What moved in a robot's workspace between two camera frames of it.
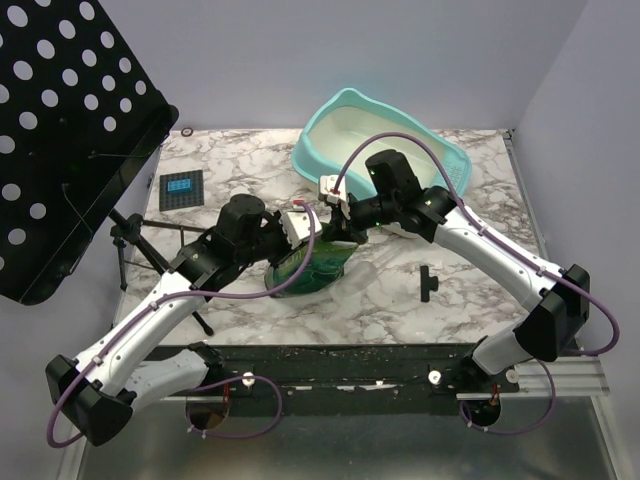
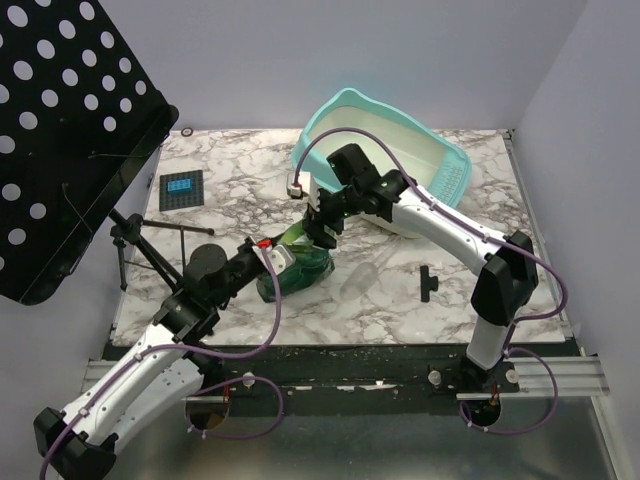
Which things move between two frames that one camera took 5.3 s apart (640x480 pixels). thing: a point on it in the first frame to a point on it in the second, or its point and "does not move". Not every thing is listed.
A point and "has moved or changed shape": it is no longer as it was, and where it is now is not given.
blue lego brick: (181, 185) does not move
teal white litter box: (330, 135) does not move
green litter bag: (325, 266) has moved or changed shape
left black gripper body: (271, 243) to (242, 269)
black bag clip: (427, 283) does not move
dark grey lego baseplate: (178, 200) does not move
